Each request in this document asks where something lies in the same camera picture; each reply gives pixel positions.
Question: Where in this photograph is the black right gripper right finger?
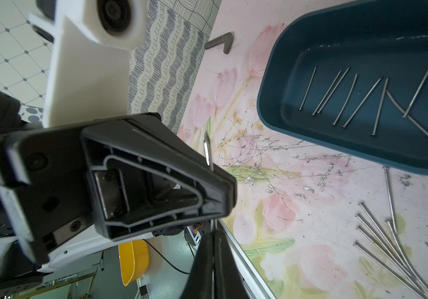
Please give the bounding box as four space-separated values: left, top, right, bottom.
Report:
213 230 249 299

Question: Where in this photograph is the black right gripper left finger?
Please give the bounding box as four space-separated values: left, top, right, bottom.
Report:
180 231 215 299

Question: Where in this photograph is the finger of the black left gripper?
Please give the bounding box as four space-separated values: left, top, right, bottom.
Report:
81 113 237 241

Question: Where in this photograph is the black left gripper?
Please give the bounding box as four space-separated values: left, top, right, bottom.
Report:
0 122 98 265

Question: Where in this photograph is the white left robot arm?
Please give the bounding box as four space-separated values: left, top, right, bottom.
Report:
0 92 238 298

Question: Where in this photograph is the teal plastic storage box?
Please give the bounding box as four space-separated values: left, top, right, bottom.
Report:
257 1 428 176

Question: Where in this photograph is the yellow bin under table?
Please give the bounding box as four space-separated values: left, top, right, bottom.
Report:
118 240 150 287

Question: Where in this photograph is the steel nail lower pile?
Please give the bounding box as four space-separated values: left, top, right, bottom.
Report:
353 241 428 299

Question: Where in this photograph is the dark metal L-shaped wrench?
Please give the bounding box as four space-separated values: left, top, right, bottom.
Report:
204 32 235 54

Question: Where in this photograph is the steel nail pile centre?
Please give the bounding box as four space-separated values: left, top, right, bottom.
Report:
355 202 428 296

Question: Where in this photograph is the aluminium mounting rail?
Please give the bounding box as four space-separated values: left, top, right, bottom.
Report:
218 219 276 299

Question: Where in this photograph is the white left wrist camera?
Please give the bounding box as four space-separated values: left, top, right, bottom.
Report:
29 1 147 128

